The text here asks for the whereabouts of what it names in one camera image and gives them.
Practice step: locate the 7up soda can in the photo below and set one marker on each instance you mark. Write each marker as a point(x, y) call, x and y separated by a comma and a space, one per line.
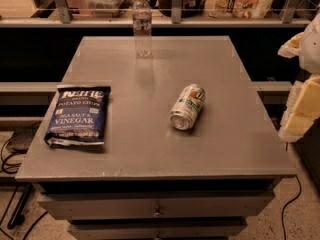
point(186, 109)

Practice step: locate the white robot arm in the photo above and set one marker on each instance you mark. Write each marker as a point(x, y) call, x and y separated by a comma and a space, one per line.
point(309, 56)

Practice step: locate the snack bag on shelf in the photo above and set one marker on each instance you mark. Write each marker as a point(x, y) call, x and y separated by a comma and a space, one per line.
point(244, 9)

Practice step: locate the clear plastic water bottle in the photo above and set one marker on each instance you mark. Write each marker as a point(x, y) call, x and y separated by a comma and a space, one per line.
point(142, 28)

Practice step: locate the clear plastic container on shelf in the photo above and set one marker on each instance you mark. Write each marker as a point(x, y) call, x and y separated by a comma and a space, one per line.
point(104, 8)

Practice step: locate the blue Kettle chips bag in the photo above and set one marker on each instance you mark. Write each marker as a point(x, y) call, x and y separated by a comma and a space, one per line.
point(79, 116)

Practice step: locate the metal shelf railing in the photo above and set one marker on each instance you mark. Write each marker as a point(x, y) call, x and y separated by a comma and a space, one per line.
point(76, 14)

